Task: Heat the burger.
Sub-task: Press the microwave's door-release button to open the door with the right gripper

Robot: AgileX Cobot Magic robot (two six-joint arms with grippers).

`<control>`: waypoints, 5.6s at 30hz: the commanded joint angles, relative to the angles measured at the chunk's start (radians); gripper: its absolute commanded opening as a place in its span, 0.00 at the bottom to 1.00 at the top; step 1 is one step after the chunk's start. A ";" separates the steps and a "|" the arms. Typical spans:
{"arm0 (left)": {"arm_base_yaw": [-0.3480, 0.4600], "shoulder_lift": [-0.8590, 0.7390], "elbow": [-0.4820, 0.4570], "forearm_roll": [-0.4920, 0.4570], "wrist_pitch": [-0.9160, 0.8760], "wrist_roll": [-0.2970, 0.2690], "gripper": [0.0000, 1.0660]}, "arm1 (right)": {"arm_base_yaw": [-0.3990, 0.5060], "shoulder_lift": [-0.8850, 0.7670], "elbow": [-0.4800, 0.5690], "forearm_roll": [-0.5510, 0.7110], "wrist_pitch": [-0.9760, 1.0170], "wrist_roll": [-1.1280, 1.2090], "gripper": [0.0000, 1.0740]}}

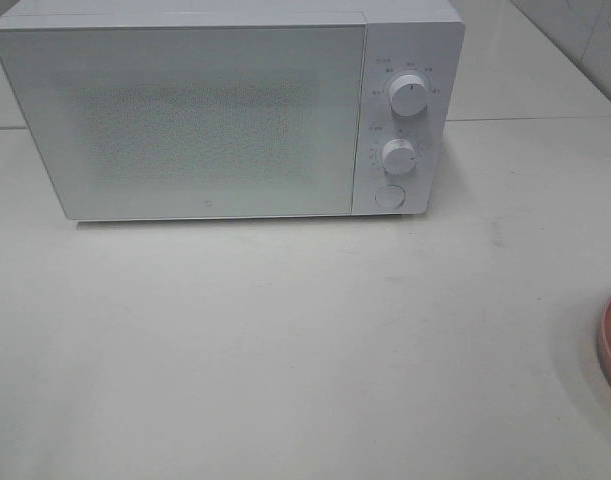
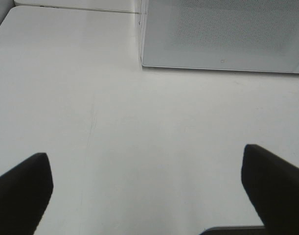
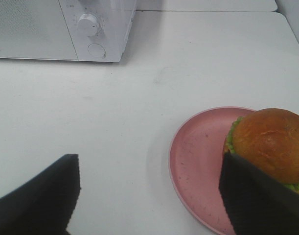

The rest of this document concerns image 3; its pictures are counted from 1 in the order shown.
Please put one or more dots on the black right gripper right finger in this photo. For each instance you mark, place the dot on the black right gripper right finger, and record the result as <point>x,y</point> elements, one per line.
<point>255,203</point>

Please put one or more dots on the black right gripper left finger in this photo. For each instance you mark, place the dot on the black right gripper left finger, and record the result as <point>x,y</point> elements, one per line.
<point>44,205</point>

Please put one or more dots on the white lower microwave knob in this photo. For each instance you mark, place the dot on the white lower microwave knob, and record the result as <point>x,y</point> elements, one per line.
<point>88,25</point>

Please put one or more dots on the white microwave oven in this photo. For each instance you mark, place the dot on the white microwave oven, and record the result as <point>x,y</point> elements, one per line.
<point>69,30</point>

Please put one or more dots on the burger with lettuce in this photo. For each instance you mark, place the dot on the burger with lettuce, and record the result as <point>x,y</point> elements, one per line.
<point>269,139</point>

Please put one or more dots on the pink round plate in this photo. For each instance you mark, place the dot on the pink round plate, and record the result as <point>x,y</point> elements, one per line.
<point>196,158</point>

